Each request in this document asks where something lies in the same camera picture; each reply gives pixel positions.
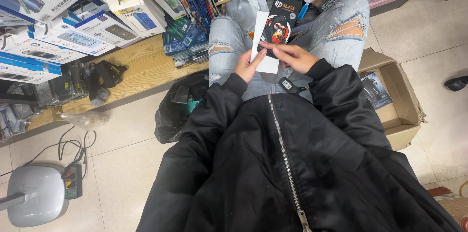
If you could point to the stack of dark green packets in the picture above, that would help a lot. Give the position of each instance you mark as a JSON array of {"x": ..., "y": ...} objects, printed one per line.
[{"x": 184, "y": 40}]

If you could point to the black car key fob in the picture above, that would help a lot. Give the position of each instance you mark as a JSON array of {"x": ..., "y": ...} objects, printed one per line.
[{"x": 288, "y": 85}]

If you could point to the person's left leg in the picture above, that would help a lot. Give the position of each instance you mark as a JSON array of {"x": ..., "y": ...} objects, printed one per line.
[{"x": 226, "y": 56}]

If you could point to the crumpled clear plastic bag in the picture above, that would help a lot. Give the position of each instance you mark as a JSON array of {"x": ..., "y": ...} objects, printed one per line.
[{"x": 86, "y": 119}]

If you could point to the white card sleeve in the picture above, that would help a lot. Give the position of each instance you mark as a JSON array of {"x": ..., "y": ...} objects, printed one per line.
[{"x": 261, "y": 27}]

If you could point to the person's right hand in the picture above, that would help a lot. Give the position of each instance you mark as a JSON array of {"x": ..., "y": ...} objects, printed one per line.
[{"x": 298, "y": 58}]

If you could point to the black gorilla print packet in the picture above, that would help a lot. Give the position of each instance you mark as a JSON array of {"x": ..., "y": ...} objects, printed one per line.
[{"x": 282, "y": 20}]

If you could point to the person's black zip jacket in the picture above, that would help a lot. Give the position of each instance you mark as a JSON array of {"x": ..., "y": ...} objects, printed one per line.
[{"x": 278, "y": 173}]

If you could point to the wooden pallet shelf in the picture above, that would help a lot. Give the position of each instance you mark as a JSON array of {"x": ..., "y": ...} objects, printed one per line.
[{"x": 150, "y": 67}]

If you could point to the pile of white blue boxes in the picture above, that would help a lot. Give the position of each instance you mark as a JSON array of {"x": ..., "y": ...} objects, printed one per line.
[{"x": 47, "y": 45}]

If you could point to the black power strip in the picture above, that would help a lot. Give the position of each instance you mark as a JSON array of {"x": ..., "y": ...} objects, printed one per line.
[{"x": 73, "y": 182}]

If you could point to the floral cushion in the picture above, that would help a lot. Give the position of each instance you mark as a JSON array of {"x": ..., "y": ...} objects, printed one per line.
[{"x": 451, "y": 206}]

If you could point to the grey fan base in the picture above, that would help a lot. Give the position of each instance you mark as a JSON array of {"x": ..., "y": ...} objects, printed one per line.
[{"x": 36, "y": 195}]

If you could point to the person's right leg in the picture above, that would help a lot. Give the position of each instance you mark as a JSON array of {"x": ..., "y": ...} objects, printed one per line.
[{"x": 338, "y": 34}]

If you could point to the white plastic bag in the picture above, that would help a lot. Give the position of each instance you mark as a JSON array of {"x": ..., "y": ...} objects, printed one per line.
[{"x": 245, "y": 11}]

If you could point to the person's left hand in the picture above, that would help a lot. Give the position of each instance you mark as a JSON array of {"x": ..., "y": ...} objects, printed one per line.
[{"x": 245, "y": 69}]

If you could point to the black shoe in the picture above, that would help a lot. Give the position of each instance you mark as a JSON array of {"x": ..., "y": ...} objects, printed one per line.
[{"x": 456, "y": 83}]

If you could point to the pile of clear wrapped cases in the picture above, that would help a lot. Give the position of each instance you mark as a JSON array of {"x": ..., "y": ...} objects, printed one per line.
[{"x": 44, "y": 91}]

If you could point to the black glossy packet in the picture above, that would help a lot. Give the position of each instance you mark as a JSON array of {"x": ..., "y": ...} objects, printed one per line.
[{"x": 374, "y": 91}]

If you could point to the black plastic bag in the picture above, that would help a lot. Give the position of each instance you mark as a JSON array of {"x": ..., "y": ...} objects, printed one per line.
[{"x": 175, "y": 111}]

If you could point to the open brown cardboard box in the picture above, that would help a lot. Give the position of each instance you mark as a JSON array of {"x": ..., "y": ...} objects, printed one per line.
[{"x": 400, "y": 115}]

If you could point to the person's leg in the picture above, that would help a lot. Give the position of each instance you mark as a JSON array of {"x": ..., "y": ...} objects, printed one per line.
[
  {"x": 338, "y": 34},
  {"x": 226, "y": 56}
]

